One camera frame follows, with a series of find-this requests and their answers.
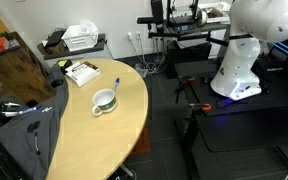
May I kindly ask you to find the white and green mug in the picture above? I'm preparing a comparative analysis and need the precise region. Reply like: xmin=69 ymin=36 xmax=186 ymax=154
xmin=92 ymin=89 xmax=117 ymax=116

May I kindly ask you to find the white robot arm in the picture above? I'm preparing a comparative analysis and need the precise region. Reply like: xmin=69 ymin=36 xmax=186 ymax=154
xmin=210 ymin=0 xmax=288 ymax=101

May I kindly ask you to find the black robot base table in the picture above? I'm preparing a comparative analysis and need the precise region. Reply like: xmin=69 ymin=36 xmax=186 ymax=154
xmin=175 ymin=61 xmax=288 ymax=152

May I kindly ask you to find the blue capped marker pen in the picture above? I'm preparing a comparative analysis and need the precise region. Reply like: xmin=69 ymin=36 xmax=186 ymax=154
xmin=113 ymin=78 xmax=120 ymax=93

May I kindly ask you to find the white flat box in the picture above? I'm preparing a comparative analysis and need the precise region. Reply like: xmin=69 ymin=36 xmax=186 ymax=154
xmin=65 ymin=61 xmax=100 ymax=87

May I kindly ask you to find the black equipment stand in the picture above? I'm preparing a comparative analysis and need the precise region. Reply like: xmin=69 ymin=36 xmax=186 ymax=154
xmin=136 ymin=0 xmax=232 ymax=43

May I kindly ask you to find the low dark shelf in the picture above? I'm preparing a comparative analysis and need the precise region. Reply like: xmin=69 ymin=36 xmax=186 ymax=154
xmin=36 ymin=33 xmax=108 ymax=61

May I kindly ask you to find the blue pen on jacket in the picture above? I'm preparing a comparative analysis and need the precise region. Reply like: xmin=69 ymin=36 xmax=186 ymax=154
xmin=18 ymin=105 xmax=41 ymax=115

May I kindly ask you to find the grey jacket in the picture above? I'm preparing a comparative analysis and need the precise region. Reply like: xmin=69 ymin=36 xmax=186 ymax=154
xmin=0 ymin=65 xmax=69 ymax=180

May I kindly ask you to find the orange handled clamp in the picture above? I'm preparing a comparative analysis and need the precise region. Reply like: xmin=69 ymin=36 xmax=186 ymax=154
xmin=188 ymin=103 xmax=212 ymax=111

